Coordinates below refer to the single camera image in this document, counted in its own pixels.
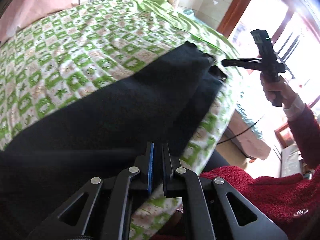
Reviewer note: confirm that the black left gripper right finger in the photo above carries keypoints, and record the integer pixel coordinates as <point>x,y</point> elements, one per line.
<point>213,208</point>

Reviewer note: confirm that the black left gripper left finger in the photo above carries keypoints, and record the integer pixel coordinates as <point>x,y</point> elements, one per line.
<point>102,208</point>

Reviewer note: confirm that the black pants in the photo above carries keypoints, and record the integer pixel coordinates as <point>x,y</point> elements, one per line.
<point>103,133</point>

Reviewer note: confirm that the person's right hand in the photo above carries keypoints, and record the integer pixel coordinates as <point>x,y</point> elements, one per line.
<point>288,95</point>

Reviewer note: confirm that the red fuzzy sweater sleeve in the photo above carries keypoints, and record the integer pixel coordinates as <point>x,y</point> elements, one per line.
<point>290,202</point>

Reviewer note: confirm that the green white patterned bedsheet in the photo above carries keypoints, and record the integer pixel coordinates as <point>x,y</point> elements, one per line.
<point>66,56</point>

